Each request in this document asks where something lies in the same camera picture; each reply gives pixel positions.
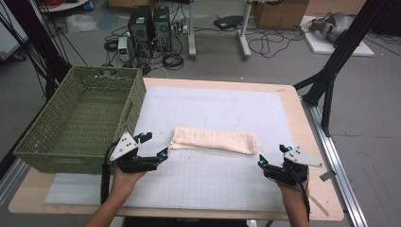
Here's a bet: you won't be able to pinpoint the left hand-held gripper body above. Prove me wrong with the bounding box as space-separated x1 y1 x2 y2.
109 131 160 174

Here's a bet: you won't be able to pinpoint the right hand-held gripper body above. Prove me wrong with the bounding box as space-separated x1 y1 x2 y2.
262 147 323 186

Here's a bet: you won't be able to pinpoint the green woven basket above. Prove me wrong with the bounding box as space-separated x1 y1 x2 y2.
12 65 148 176

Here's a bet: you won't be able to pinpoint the beige cloth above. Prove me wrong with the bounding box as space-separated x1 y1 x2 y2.
168 127 258 156

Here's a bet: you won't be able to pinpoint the person's left hand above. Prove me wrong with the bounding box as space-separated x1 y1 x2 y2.
109 166 148 199

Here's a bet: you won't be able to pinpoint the person's right hand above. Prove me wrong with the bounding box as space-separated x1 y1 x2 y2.
276 179 311 206

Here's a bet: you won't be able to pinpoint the grey tape piece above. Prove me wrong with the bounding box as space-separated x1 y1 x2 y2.
319 170 338 183

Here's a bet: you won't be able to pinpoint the thin wooden stick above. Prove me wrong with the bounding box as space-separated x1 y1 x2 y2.
307 193 331 218

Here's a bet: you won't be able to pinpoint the white grid mat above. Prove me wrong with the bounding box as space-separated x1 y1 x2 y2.
44 85 298 212

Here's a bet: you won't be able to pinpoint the small white power supply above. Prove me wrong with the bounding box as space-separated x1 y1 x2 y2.
116 36 131 62

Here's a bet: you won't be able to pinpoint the large black computer tower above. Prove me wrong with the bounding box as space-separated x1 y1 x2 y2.
127 5 156 59

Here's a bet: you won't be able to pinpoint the white floor board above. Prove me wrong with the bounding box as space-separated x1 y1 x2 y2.
300 14 375 58

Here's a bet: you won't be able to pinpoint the slim black computer tower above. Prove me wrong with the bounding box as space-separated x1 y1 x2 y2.
152 5 173 53

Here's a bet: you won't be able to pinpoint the black tripod stand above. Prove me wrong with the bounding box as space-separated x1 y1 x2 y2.
292 0 393 137

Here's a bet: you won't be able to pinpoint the white table leg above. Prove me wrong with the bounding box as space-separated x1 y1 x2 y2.
237 0 254 61
187 0 198 61

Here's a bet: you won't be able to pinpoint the clear plastic bag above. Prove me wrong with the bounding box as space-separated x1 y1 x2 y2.
65 13 99 35

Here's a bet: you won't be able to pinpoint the grey headset device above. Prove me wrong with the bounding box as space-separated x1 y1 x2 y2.
309 11 355 44

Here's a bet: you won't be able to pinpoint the brown cardboard box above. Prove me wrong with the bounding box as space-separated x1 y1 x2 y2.
253 0 310 31

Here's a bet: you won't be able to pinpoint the flat black device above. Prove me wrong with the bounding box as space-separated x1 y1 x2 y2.
213 14 244 31

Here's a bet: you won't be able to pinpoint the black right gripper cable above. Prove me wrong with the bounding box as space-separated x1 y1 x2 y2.
290 169 312 222

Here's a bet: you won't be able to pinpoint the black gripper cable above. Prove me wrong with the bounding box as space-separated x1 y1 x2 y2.
290 169 312 222
99 141 118 205

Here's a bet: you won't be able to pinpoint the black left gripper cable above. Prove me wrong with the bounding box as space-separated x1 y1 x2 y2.
99 141 118 205

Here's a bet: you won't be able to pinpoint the long aluminium rail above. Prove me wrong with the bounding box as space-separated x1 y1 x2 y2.
301 99 369 227

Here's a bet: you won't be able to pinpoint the coiled black cable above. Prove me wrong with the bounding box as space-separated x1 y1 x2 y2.
161 52 185 72

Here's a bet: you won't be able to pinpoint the loose black floor cables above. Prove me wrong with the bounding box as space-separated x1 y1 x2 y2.
247 27 307 60

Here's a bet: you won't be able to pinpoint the short aluminium rail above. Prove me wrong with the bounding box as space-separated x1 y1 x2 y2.
0 156 31 207

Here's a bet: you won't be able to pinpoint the black frame stand with cables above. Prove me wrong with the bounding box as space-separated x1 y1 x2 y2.
0 0 74 102

